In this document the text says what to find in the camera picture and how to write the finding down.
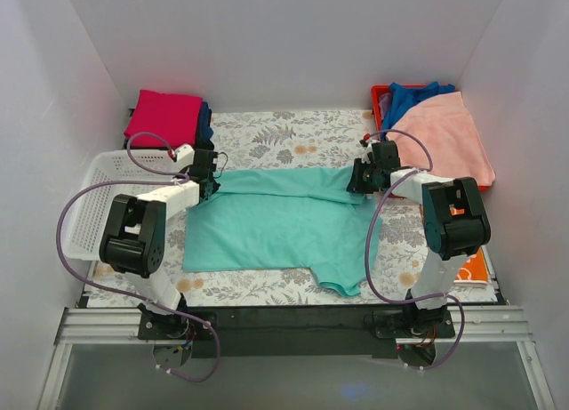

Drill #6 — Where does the teal t shirt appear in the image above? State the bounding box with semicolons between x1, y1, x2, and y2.
182;167;381;297

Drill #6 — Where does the white plastic basket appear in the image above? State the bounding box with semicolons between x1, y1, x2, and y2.
61;149;188;261

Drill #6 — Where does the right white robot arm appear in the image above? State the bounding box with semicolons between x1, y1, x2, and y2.
347;136;491;337

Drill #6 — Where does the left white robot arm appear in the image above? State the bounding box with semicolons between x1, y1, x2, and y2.
99;145;220;339

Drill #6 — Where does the black folded t shirt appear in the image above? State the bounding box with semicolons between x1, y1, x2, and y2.
131;134;215;150

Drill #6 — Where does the blue folded t shirt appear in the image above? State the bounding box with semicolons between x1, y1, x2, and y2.
196;100;213;146

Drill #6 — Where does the magenta folded t shirt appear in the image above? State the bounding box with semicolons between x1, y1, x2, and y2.
124;90;204;148

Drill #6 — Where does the floral table mat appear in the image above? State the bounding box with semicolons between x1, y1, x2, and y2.
86;109;499;308

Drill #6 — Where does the red plastic tray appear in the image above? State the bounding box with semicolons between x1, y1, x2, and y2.
371;84;490;191

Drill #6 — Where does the blue crumpled t shirt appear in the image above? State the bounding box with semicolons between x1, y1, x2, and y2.
380;81;456;130

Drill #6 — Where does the pink towel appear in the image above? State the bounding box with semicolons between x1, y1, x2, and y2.
387;92;495;189

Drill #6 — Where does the orange floral towel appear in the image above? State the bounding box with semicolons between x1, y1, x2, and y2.
453;248;490;287

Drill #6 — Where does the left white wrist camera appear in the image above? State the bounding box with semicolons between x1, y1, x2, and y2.
168;144;195;165

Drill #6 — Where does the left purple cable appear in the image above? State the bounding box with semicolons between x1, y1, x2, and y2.
55;132;222;383

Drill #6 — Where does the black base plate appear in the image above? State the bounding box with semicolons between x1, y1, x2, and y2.
138;304;458;359

